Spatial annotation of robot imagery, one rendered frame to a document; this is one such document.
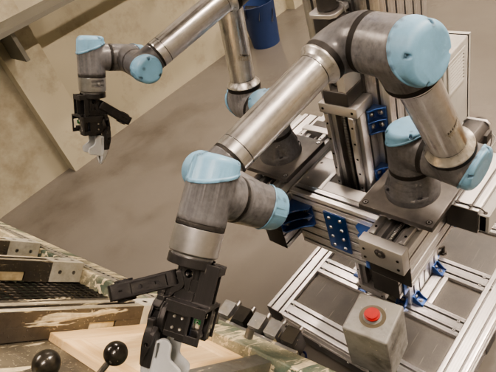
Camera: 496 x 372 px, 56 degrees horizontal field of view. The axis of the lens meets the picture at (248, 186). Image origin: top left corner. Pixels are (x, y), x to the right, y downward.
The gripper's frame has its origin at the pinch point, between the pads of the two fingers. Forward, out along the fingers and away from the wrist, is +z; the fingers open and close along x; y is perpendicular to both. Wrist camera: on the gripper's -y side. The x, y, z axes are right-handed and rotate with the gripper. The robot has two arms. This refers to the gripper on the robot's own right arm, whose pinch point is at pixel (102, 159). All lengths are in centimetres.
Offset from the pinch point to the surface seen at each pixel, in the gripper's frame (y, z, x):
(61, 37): -113, -21, -265
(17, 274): 23.0, 38.2, -15.7
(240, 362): 0, 37, 61
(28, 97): -77, 23, -252
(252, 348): -10, 41, 56
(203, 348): -1, 42, 47
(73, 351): 32, 29, 41
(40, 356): 49, 2, 71
